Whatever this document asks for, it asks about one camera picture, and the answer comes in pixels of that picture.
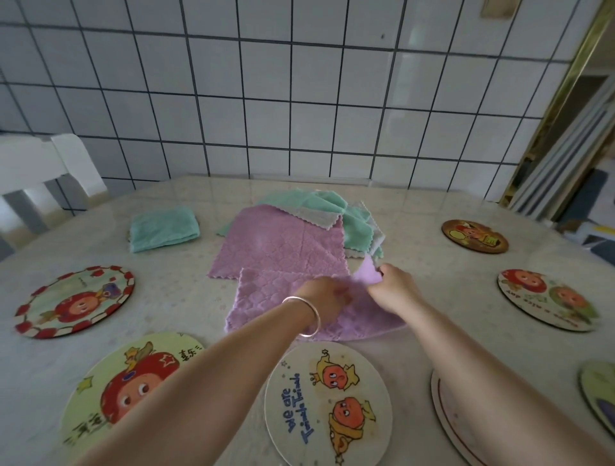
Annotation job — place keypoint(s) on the person's left hand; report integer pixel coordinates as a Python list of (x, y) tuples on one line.
[(326, 297)]

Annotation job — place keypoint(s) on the person's right hand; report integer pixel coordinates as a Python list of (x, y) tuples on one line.
[(399, 293)]

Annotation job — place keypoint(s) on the pile of cloths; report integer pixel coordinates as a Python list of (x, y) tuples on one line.
[(360, 225)]

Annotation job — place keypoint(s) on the brown round placemat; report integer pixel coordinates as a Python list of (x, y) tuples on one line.
[(473, 236)]

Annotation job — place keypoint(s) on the we are friends placemat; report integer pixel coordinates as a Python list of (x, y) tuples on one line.
[(326, 408)]

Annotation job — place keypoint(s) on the red-square round placemat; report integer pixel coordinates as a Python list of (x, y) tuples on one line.
[(451, 413)]

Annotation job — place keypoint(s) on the two-face round placemat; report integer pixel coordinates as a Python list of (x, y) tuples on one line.
[(543, 297)]

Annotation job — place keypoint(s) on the yellow-green round placemat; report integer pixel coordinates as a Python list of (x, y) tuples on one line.
[(120, 379)]

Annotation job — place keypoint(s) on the red-bordered round placemat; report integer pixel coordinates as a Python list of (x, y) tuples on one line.
[(72, 302)]

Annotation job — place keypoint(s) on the person's right forearm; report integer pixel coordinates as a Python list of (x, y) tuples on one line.
[(490, 384)]

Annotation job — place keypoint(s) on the person's left forearm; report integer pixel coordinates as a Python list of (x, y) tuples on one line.
[(202, 398)]

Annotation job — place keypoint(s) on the dark blue panel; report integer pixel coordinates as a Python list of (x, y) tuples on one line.
[(583, 197)]

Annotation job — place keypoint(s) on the white leaning boards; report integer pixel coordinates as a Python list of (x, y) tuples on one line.
[(572, 153)]

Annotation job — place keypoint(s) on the white wooden chair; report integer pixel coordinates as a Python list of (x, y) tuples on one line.
[(29, 163)]

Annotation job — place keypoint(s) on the gold metal door frame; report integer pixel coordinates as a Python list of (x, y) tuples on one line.
[(551, 113)]

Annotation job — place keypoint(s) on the tan wall plate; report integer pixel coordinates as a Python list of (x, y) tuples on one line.
[(499, 7)]

